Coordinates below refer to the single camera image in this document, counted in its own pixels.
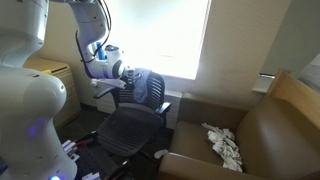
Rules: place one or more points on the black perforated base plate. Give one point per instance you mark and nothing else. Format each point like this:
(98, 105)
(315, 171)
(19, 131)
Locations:
(93, 163)

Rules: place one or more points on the blue water bottle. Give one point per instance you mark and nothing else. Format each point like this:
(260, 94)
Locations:
(101, 53)

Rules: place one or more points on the white connector plugs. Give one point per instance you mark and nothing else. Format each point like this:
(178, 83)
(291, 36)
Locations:
(69, 148)

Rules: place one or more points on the white crumpled cloth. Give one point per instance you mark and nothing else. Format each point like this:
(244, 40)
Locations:
(225, 146)

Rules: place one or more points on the brown leather armchair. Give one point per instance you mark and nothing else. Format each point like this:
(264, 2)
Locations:
(273, 146)

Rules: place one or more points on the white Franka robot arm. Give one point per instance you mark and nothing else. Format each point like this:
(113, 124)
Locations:
(26, 116)

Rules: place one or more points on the grey-blue cloth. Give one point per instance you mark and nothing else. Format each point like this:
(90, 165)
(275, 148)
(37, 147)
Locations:
(142, 85)

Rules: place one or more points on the white wrist camera block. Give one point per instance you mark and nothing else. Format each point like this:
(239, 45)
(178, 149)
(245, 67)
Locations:
(110, 83)

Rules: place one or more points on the light wooden dresser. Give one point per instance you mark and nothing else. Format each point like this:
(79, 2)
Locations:
(68, 100)

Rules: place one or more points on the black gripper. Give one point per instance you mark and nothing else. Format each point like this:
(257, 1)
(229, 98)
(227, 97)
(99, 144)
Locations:
(131, 78)

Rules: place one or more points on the yellow sticky note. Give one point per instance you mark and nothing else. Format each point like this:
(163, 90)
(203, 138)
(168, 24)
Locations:
(47, 71)

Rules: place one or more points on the tan wooden bed frame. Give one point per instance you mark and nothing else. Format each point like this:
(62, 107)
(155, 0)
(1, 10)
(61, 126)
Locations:
(293, 93)

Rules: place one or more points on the white heater knob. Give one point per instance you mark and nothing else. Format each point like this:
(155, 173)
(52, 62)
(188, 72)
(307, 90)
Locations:
(94, 83)

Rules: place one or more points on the striped grey mattress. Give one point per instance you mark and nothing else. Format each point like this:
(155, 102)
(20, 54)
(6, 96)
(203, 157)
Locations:
(311, 71)

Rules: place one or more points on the black mesh office chair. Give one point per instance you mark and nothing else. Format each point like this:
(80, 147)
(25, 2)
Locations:
(130, 130)

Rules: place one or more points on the small white wall shelf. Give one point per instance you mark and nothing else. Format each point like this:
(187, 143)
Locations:
(263, 83)

